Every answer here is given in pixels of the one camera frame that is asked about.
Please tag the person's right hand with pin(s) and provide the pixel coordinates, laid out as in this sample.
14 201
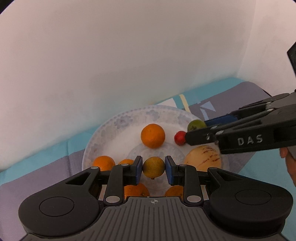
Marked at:
290 163

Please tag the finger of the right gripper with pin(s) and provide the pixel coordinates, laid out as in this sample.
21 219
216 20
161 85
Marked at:
221 120
202 136

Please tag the large orange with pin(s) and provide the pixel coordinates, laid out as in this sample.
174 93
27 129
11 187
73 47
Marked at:
175 191

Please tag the orange in bowl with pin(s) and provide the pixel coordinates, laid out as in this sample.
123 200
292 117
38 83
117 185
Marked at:
105 163
153 136
139 190
126 161

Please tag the red apple right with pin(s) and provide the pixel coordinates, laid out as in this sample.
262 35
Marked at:
179 138

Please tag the orange in bowl back left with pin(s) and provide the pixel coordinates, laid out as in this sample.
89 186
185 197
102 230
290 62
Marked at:
126 161

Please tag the orange in bowl front centre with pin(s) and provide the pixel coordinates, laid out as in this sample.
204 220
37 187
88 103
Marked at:
139 190

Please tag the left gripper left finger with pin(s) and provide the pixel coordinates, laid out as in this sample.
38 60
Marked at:
116 180

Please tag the white floral oval bowl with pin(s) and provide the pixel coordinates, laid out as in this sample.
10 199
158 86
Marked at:
119 137

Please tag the yellow-green fruit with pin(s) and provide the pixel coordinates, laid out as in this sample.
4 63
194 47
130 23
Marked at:
153 167

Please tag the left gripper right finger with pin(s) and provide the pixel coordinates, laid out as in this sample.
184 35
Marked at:
189 178

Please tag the orange in bowl front left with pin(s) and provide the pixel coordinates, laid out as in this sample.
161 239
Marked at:
105 163

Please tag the pale striped melon in bowl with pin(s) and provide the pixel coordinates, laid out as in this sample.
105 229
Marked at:
203 157

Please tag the green fruit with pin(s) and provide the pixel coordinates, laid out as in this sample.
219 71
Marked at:
196 125

